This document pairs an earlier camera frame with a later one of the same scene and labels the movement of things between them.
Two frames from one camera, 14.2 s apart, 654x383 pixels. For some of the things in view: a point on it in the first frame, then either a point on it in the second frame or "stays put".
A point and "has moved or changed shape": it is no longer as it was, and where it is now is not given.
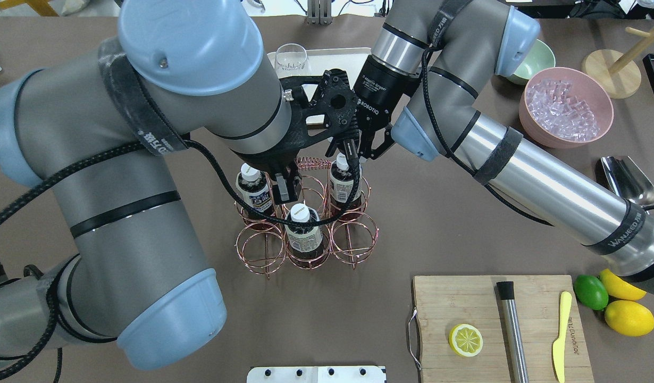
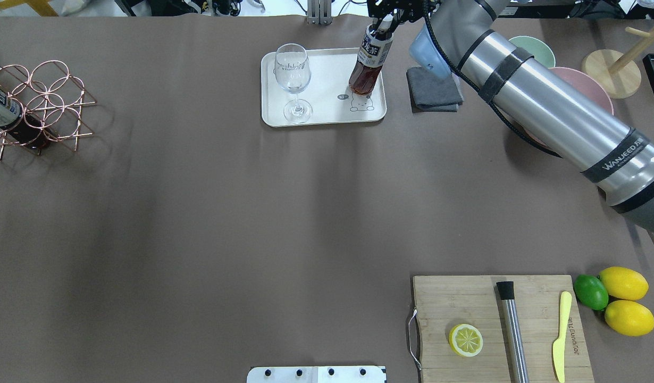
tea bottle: x=340 y=180 has moved or changed shape
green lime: x=591 y=291 stays put
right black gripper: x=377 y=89 -> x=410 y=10
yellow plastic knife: x=559 y=347 stays put
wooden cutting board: x=442 y=302 stays put
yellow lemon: x=618 y=288 stays put
